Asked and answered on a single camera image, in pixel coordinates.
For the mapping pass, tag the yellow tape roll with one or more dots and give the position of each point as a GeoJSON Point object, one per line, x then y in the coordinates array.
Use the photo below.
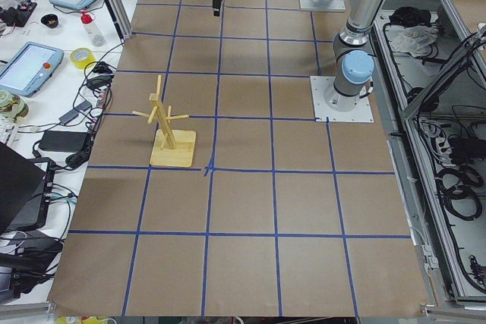
{"type": "Point", "coordinates": [82, 57]}

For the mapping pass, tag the black power adapter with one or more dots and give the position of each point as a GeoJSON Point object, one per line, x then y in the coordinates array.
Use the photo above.
{"type": "Point", "coordinates": [63, 141]}

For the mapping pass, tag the small black bowl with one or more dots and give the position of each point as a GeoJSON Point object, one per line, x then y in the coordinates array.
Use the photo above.
{"type": "Point", "coordinates": [50, 20]}

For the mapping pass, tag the wooden mug tree stand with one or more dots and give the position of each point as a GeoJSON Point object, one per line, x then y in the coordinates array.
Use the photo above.
{"type": "Point", "coordinates": [171, 147]}

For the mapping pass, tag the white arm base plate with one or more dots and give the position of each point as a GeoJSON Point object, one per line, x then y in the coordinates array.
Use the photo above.
{"type": "Point", "coordinates": [323, 5]}
{"type": "Point", "coordinates": [330, 106]}

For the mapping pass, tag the near blue teach pendant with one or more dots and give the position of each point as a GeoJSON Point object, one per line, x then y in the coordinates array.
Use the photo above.
{"type": "Point", "coordinates": [30, 68]}

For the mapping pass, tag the white crumpled cloth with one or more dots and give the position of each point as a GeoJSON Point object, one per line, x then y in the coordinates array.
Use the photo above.
{"type": "Point", "coordinates": [415, 40]}

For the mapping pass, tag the black laptop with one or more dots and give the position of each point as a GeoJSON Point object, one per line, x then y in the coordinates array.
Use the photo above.
{"type": "Point", "coordinates": [25, 188]}

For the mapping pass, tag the clear bottle red cap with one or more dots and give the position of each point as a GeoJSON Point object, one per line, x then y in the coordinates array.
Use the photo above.
{"type": "Point", "coordinates": [93, 32]}

